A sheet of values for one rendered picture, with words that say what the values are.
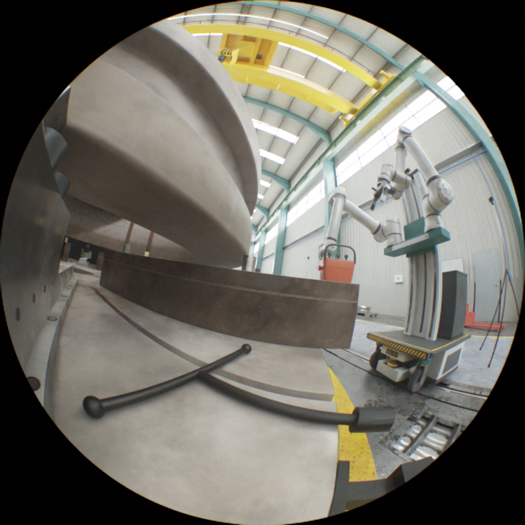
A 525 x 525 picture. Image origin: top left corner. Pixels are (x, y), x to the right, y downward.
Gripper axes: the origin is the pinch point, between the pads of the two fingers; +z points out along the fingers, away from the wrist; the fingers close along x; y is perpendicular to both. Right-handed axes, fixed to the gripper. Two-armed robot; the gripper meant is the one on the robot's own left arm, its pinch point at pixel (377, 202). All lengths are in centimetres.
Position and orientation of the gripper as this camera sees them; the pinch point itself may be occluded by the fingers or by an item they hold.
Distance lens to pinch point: 103.5
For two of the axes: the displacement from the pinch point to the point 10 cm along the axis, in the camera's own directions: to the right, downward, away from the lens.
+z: -5.1, 8.6, 0.2
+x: -1.6, -0.6, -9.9
